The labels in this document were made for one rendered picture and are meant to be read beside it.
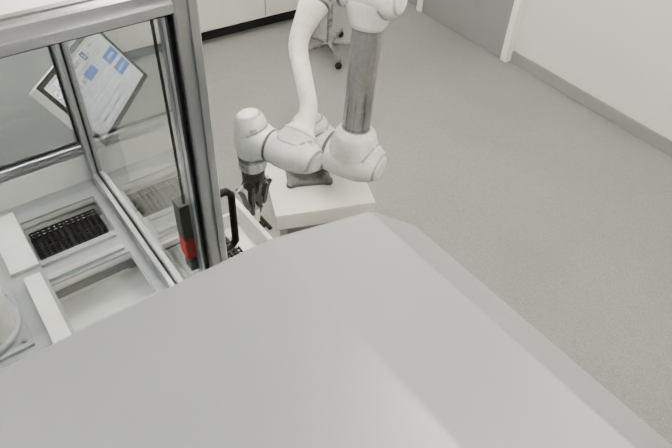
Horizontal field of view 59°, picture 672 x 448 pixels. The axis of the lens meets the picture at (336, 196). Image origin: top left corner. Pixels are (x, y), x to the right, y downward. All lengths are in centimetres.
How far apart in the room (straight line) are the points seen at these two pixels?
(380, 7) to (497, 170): 222
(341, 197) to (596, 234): 184
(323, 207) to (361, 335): 155
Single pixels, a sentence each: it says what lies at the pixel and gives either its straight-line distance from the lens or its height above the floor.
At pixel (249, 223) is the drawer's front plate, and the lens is 207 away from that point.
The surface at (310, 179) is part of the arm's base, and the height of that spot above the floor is 86.
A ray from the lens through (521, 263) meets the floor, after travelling 335.
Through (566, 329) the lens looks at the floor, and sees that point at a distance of 315.
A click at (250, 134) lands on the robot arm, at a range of 178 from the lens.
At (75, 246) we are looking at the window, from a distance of 114.
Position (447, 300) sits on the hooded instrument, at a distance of 80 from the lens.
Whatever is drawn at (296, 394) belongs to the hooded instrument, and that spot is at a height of 178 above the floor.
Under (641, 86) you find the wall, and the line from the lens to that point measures 451.
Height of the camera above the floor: 235
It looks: 42 degrees down
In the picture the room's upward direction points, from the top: 3 degrees clockwise
